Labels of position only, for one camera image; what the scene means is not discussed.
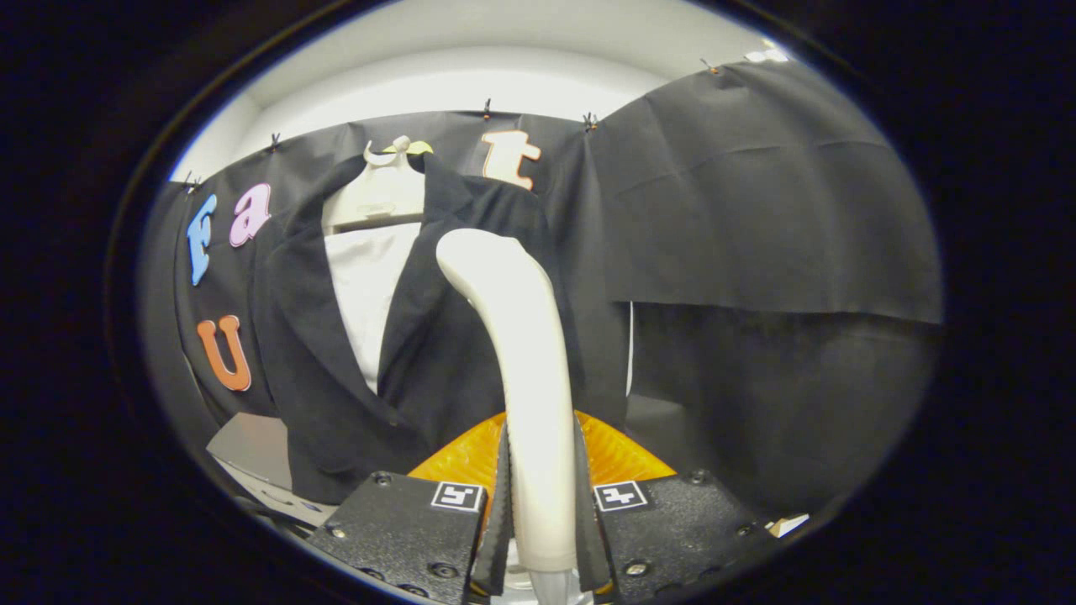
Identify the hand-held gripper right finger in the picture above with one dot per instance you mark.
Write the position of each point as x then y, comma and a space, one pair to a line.
586, 521

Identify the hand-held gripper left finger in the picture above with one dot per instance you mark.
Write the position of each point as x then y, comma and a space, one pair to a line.
503, 521

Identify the white garment steamer head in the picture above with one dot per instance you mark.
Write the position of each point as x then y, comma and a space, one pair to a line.
534, 378

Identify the black jacket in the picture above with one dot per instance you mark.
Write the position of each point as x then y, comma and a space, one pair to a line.
437, 353

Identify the grey cabinet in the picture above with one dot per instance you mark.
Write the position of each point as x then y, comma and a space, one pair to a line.
248, 445

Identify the cream plastic hanger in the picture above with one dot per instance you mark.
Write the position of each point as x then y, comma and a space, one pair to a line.
378, 197

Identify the black backdrop cloth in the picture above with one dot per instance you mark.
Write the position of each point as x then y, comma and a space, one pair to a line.
756, 210

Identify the small ceiling light panel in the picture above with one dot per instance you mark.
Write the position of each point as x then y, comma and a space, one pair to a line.
769, 56

